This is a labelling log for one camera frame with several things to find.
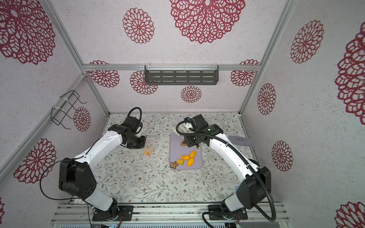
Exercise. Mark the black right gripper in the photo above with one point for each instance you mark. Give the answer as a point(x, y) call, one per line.
point(191, 141)

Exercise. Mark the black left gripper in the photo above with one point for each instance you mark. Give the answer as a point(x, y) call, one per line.
point(141, 146)

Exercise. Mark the clear resealable bag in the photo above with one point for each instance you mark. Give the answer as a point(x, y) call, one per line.
point(148, 150)

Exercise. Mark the orange candy-shaped cookie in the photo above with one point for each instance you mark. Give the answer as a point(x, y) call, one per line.
point(193, 154)

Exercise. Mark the orange fish cookie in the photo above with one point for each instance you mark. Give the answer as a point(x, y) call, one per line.
point(185, 157)
point(190, 162)

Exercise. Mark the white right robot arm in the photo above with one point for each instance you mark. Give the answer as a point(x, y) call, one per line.
point(255, 182)

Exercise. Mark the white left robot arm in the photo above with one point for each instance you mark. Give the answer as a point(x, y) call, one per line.
point(76, 175)

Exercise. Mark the lavender plastic tray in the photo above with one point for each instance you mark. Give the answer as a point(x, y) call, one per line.
point(176, 151)

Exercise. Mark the yellow waffle square cookie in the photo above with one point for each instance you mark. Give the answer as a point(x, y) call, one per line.
point(180, 162)

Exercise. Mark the grey fabric glasses case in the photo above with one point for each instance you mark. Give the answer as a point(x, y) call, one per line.
point(239, 140)

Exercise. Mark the star chocolate cookie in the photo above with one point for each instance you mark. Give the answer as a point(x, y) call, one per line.
point(173, 165)

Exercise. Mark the grey slotted wall shelf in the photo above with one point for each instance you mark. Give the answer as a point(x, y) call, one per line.
point(181, 76)

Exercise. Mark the black wire wall rack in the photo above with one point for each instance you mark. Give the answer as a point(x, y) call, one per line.
point(61, 111)

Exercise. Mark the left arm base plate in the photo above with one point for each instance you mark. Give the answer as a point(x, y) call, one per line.
point(118, 213)

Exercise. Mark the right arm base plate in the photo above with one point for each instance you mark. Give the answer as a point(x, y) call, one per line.
point(219, 212)

